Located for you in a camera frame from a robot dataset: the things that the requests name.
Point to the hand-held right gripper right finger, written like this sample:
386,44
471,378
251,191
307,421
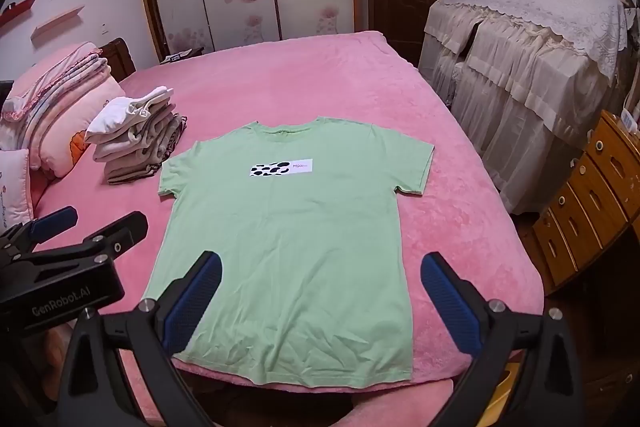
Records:
450,302

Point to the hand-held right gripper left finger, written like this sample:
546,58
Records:
196,302

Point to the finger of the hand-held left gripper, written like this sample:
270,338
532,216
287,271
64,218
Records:
52,223
122,232

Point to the green t-shirt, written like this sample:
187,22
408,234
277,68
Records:
290,257

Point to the stack of folded clothes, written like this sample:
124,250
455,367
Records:
135,142

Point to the white pink embroidered pillow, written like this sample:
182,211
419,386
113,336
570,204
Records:
17,187

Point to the pink pillow with orange print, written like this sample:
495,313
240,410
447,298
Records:
75,127

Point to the wooden drawer cabinet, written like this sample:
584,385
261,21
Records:
590,207

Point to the dark wooden headboard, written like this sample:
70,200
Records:
120,59

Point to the pink fleece blanket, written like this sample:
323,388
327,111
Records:
350,82

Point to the cream lace furniture cover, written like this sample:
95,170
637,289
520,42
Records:
525,57

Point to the beige wall shelf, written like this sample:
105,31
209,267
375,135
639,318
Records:
57,22

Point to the red wall shelf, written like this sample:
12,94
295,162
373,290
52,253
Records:
17,9

